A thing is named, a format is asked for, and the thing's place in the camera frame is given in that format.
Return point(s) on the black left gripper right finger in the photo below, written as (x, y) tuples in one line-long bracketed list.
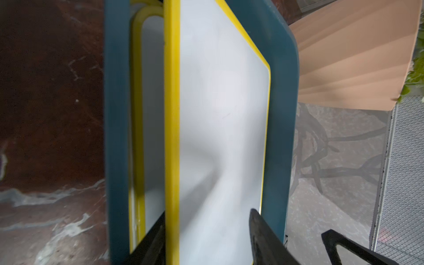
[(267, 249)]

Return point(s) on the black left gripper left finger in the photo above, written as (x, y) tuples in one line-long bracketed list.
[(152, 248)]

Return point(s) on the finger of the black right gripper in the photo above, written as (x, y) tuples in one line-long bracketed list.
[(332, 239)]

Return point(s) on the yellow framed whiteboard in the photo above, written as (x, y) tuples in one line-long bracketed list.
[(217, 87), (147, 159)]

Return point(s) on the dark teal storage tray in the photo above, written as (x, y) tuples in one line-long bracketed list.
[(267, 27)]

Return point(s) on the pink object in basket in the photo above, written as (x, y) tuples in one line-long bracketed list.
[(385, 236)]

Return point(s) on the green white artificial flowers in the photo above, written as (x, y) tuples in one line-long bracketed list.
[(414, 83)]

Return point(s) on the beige flower pot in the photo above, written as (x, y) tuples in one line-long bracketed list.
[(356, 54)]

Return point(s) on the white wire mesh basket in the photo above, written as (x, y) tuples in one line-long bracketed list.
[(400, 198)]

